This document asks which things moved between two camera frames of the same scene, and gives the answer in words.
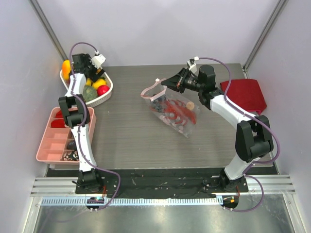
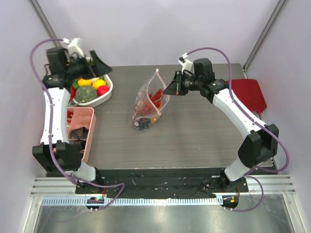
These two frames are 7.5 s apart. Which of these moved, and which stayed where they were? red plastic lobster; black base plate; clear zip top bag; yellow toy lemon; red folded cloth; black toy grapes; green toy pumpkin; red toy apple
Moved: black toy grapes; clear zip top bag; red plastic lobster
Stayed: red folded cloth; green toy pumpkin; red toy apple; yellow toy lemon; black base plate
